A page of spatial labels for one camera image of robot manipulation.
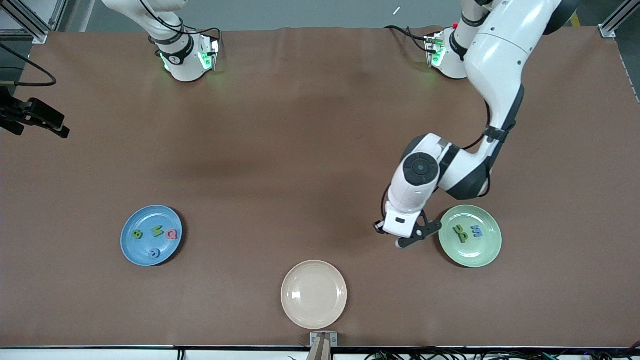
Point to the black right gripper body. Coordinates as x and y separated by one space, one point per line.
14 113

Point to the green letter u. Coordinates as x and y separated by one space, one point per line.
457 229

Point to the green letter p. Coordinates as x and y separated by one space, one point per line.
464 236

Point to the blue letter m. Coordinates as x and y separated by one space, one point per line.
476 231

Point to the green letter B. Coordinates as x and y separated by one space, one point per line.
137 234

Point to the green letter N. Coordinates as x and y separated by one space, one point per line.
158 231

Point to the red letter Q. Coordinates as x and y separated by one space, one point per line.
172 230

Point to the blue letter G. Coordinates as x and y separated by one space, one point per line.
151 253

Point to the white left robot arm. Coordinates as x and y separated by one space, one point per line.
500 50

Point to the beige plate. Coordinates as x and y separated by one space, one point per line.
314 295

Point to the green plate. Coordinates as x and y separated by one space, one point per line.
480 252

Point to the blue plate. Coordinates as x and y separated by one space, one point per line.
145 220

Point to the base connector box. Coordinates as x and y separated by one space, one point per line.
434 50
210 52

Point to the brown table cover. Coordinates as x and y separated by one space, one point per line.
100 300

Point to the aluminium frame post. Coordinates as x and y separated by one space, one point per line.
40 34
607 30

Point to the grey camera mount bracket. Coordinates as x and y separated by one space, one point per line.
323 342

